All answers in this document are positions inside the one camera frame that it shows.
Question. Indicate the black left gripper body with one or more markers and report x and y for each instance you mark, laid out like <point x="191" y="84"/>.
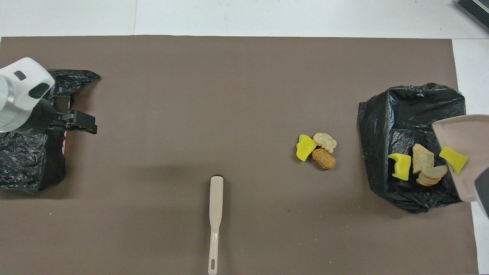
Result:
<point x="40" y="118"/>

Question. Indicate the beige hand brush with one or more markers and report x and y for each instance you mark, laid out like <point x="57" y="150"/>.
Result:
<point x="216" y="198"/>

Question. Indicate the beige sponge chunk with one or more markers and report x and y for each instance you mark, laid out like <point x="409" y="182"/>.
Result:
<point x="433" y="177"/>
<point x="422" y="158"/>
<point x="325" y="141"/>

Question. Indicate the brown peanut shaped piece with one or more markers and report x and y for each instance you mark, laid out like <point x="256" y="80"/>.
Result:
<point x="324" y="159"/>

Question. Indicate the green and yellow sponge piece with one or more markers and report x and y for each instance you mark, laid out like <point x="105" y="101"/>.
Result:
<point x="454" y="159"/>

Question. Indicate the beige plastic dustpan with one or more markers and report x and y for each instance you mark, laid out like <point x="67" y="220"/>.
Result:
<point x="470" y="133"/>

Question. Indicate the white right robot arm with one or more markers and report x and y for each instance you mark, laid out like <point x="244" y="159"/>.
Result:
<point x="483" y="194"/>

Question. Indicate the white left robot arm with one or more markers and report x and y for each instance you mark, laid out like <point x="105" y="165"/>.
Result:
<point x="23" y="82"/>

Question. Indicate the black bag lined pink bin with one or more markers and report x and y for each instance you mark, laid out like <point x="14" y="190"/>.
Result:
<point x="23" y="168"/>

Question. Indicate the brown table mat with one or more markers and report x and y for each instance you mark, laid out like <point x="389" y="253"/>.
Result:
<point x="153" y="229"/>

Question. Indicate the grey ribbed device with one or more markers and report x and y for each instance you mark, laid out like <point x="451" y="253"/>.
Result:
<point x="477" y="9"/>

